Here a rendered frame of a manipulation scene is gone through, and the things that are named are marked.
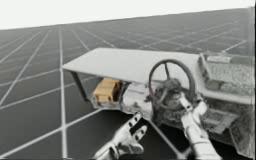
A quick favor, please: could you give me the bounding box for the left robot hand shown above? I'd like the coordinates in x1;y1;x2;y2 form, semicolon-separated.
109;111;149;157

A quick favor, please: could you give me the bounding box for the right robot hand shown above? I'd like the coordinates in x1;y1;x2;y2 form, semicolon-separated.
177;92;210;128

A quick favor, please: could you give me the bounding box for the dark steering wheel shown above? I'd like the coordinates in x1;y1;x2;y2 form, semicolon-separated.
147;58;197;112

